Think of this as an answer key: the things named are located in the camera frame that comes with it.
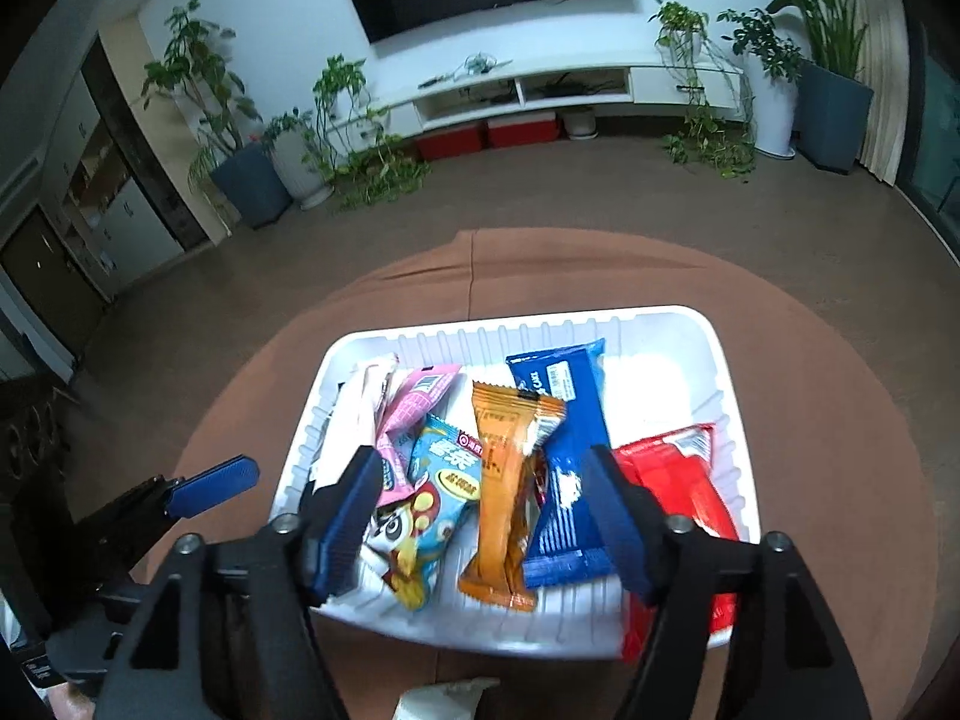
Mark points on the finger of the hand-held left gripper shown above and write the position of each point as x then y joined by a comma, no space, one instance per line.
214,485

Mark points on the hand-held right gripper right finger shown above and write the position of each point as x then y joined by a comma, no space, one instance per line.
622,532

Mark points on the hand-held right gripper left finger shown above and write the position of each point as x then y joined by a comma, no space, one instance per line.
343,532

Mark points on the light blue cartoon snack packet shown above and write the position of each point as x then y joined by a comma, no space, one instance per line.
431,510

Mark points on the orange snack packet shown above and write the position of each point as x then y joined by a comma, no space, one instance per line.
502,495

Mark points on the pink snack packet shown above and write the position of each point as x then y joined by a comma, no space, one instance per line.
416,420

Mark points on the white plastic tray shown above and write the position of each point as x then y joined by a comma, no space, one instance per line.
660,375

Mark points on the dark red snack packet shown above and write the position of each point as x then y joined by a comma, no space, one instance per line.
538,478

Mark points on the white and dark snack packet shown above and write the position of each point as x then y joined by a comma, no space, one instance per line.
360,412

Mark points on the dark blue plant pot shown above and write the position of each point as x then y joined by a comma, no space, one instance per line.
251,187
832,120

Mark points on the round white plant pot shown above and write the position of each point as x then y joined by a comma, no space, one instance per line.
300,169

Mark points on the trailing green plant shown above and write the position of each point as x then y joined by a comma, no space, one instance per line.
379,176

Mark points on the bushy plant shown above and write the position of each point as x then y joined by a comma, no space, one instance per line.
330,105

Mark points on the red storage box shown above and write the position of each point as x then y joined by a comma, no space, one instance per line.
523,129
450,141

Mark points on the tall thin leafy plant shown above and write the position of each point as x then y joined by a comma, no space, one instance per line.
191,75

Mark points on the small white bowl pot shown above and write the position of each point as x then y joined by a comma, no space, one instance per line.
579,124

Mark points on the tall white plant pot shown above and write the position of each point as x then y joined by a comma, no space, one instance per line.
776,120

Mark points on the hanging vine plant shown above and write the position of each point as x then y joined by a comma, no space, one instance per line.
697,90

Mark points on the white TV cabinet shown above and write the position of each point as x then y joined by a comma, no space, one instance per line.
600,82

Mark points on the glass door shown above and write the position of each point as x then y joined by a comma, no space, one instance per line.
937,150

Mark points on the small leafy plant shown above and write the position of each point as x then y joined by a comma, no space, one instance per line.
761,41

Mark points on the beige curtain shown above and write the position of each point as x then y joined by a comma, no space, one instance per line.
885,75

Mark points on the tall plant by curtain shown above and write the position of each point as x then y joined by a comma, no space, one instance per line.
821,7

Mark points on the wooden wall cabinet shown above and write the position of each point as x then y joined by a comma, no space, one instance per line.
82,202

